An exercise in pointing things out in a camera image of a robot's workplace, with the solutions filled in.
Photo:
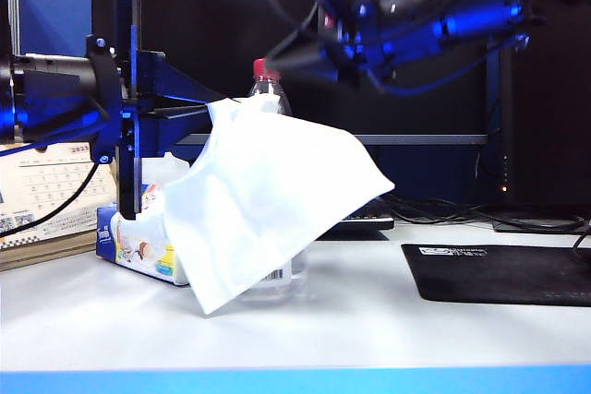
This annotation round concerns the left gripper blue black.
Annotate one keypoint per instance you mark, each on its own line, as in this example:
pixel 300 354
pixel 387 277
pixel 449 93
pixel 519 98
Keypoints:
pixel 127 20

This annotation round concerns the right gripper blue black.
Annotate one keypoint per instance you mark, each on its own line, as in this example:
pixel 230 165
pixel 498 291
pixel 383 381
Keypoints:
pixel 365 43

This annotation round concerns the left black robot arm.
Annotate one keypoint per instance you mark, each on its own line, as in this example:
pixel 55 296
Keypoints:
pixel 46 85

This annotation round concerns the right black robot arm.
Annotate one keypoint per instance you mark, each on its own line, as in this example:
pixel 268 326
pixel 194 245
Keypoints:
pixel 480 20

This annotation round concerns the printed soft tissue pack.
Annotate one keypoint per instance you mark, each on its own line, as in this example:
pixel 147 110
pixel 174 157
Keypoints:
pixel 138 246

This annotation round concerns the large black computer monitor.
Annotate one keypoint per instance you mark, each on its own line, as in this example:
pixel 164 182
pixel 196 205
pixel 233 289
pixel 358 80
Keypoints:
pixel 208 20

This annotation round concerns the black computer keyboard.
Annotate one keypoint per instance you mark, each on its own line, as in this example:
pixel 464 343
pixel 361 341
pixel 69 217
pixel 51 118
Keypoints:
pixel 374 221

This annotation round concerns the white paper tissue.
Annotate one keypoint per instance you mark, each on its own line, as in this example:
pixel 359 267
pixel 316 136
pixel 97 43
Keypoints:
pixel 268 191

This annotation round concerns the clear sanitizer pump bottle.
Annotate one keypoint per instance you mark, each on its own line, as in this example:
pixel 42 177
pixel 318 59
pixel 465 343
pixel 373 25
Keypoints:
pixel 286 283

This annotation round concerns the black mouse pad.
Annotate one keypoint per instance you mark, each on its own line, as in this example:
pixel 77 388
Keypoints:
pixel 498 274

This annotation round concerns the black HSD computer monitor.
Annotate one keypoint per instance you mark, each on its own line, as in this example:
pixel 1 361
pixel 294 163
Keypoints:
pixel 554 135

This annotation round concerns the beige desk calendar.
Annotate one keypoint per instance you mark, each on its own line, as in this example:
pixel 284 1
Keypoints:
pixel 51 191

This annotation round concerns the red capped plastic water bottle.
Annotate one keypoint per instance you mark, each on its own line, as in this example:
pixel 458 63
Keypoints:
pixel 265 73

